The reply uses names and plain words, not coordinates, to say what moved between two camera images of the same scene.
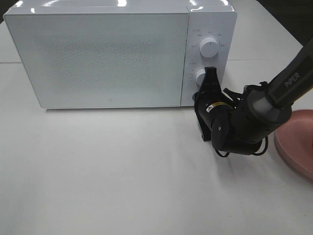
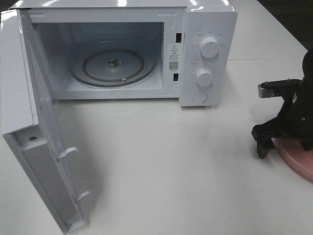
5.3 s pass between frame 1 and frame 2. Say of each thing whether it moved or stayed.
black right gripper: moved
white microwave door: moved
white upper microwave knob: stayed
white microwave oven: stayed
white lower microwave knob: stayed
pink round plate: stayed
